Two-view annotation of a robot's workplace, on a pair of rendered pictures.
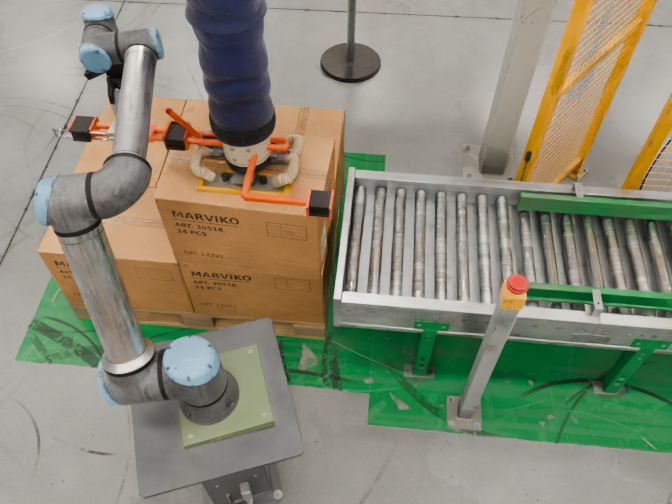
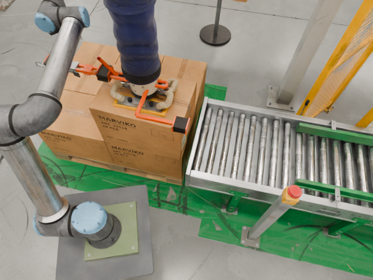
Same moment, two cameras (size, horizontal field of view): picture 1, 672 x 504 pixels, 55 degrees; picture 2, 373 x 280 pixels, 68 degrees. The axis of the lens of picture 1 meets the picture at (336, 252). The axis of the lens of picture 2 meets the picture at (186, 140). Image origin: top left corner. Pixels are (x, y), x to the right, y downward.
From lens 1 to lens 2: 0.63 m
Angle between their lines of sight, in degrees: 6
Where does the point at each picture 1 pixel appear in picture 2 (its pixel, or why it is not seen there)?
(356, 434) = (191, 241)
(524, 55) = (312, 42)
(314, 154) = (183, 90)
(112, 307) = (36, 187)
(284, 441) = (142, 264)
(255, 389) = (130, 230)
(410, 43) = (247, 27)
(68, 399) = not seen: hidden behind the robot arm
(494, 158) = (285, 96)
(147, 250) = (89, 131)
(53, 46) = not seen: hidden behind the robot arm
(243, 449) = (118, 266)
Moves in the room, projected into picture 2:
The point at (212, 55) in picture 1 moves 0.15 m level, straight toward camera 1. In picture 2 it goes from (119, 28) to (119, 50)
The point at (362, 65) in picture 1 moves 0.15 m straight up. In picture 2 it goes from (221, 36) to (222, 26)
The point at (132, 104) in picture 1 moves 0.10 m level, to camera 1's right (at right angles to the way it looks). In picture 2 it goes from (56, 58) to (81, 60)
